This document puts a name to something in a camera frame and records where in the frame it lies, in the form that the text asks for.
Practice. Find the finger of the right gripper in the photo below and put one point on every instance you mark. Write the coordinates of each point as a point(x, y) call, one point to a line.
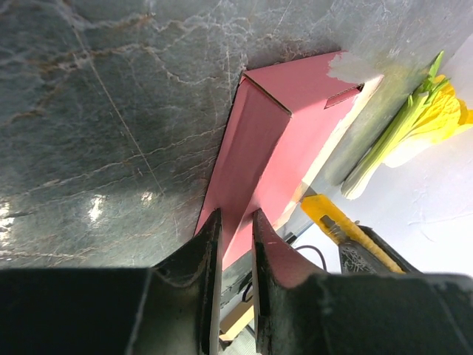
point(358, 259)

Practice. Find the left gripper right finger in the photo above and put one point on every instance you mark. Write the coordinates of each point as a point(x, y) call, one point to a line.
point(301, 309)

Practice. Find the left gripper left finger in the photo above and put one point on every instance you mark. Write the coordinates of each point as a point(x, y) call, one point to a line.
point(170, 308)

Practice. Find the yellow utility knife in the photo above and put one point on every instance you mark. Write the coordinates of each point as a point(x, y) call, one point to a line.
point(339, 228)

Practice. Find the pink express box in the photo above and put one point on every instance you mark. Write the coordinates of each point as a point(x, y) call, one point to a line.
point(285, 122)

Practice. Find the green celery stalk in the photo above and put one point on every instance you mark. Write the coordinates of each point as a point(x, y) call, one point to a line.
point(416, 103)

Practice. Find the yellow napa cabbage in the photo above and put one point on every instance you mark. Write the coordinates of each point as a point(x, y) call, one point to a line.
point(446, 117)

